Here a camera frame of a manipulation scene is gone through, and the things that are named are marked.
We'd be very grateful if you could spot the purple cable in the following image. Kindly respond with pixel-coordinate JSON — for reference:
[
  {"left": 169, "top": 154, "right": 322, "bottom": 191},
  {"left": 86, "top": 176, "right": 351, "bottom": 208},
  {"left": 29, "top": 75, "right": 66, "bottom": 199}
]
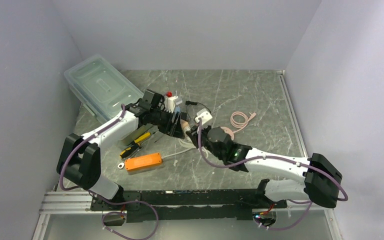
[
  {"left": 58, "top": 103, "right": 160, "bottom": 240},
  {"left": 196, "top": 119, "right": 349, "bottom": 232}
]

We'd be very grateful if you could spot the silver wrench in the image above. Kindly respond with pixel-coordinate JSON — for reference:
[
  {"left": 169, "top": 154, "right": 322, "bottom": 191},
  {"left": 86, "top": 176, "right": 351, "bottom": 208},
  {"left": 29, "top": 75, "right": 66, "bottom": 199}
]
[{"left": 117, "top": 157, "right": 143, "bottom": 171}]

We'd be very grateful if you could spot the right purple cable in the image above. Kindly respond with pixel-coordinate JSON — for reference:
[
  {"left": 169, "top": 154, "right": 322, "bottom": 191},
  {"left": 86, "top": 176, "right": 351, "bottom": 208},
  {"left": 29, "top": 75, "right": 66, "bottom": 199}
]
[{"left": 196, "top": 119, "right": 349, "bottom": 232}]

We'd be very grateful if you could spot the clear plastic storage box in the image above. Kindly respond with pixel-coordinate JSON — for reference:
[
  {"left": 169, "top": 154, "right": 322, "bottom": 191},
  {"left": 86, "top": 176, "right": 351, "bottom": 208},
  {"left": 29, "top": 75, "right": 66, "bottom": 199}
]
[{"left": 64, "top": 54, "right": 144, "bottom": 124}]

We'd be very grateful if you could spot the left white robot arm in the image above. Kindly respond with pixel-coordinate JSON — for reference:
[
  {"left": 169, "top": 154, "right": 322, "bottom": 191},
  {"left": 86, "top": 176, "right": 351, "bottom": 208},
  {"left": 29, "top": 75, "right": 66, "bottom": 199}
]
[{"left": 56, "top": 89, "right": 187, "bottom": 210}]

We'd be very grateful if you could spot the aluminium rail frame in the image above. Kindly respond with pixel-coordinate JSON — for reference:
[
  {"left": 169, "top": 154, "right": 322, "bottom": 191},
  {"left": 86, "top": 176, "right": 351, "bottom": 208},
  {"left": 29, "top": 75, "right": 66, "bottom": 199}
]
[{"left": 39, "top": 191, "right": 110, "bottom": 215}]

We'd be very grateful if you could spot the yellow handled screwdriver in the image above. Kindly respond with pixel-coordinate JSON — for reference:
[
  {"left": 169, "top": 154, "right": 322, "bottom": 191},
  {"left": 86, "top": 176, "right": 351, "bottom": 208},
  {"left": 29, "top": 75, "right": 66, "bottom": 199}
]
[{"left": 130, "top": 131, "right": 152, "bottom": 145}]

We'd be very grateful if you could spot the pink socket cable plug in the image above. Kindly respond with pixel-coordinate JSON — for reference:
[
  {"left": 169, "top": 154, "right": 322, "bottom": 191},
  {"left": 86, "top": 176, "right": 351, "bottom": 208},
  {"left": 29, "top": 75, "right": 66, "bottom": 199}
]
[{"left": 230, "top": 111, "right": 257, "bottom": 134}]

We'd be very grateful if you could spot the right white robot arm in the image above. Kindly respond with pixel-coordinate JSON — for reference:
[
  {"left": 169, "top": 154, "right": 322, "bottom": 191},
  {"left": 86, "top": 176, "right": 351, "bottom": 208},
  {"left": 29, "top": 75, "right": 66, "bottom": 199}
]
[{"left": 184, "top": 126, "right": 348, "bottom": 209}]

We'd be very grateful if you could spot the blue plug adapter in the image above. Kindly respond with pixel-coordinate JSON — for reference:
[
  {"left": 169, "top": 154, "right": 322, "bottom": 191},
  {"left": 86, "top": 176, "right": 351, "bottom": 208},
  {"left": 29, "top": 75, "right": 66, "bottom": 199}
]
[{"left": 173, "top": 106, "right": 182, "bottom": 115}]

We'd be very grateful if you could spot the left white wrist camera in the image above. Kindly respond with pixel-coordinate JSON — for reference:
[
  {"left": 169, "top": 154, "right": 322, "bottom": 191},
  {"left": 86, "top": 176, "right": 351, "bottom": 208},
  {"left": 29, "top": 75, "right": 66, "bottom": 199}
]
[{"left": 164, "top": 91, "right": 183, "bottom": 113}]

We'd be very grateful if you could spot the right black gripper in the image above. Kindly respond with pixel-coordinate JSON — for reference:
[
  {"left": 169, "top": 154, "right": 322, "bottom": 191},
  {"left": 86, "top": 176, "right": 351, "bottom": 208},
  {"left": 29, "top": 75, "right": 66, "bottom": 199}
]
[{"left": 186, "top": 122, "right": 224, "bottom": 161}]

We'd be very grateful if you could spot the beige cube socket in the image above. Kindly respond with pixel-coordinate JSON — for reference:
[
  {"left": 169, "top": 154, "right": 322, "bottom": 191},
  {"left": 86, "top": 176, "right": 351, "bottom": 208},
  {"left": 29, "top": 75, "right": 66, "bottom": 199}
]
[{"left": 180, "top": 119, "right": 191, "bottom": 132}]

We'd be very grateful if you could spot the pink round socket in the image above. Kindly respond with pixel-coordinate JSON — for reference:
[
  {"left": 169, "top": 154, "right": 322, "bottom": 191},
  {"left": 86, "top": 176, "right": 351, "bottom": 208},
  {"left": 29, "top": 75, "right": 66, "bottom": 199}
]
[{"left": 220, "top": 126, "right": 235, "bottom": 141}]

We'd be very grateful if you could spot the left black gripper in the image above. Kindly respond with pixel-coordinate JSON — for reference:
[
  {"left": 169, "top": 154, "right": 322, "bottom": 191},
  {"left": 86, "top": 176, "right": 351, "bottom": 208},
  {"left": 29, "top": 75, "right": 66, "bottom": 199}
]
[{"left": 149, "top": 107, "right": 184, "bottom": 138}]

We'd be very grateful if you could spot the orange power strip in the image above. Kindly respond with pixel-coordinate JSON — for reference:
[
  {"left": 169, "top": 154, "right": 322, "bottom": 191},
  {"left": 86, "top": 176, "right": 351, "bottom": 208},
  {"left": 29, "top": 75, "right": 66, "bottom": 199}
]
[{"left": 124, "top": 153, "right": 163, "bottom": 173}]

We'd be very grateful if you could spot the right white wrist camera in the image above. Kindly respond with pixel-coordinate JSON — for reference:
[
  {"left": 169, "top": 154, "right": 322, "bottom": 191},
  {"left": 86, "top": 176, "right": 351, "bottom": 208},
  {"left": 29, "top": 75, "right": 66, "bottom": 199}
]
[{"left": 194, "top": 109, "right": 213, "bottom": 128}]

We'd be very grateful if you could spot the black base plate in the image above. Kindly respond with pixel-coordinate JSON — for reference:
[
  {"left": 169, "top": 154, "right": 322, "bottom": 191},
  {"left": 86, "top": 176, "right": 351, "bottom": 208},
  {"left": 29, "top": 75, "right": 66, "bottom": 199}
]
[{"left": 90, "top": 189, "right": 287, "bottom": 223}]

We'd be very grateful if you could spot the yellow black screwdriver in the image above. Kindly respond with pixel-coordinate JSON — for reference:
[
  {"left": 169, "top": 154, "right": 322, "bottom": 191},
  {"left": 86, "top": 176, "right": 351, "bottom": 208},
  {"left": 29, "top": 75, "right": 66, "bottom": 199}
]
[{"left": 119, "top": 141, "right": 143, "bottom": 159}]

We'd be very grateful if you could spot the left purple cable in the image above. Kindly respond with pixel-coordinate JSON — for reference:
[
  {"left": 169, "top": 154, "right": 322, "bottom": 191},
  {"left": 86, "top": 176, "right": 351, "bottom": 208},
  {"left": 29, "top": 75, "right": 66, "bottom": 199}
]
[{"left": 58, "top": 103, "right": 160, "bottom": 240}]

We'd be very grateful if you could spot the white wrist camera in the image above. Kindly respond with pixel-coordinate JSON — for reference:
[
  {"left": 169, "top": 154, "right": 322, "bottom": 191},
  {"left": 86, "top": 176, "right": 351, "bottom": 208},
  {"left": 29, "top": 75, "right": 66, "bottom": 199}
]
[
  {"left": 164, "top": 91, "right": 183, "bottom": 113},
  {"left": 194, "top": 109, "right": 213, "bottom": 128}
]

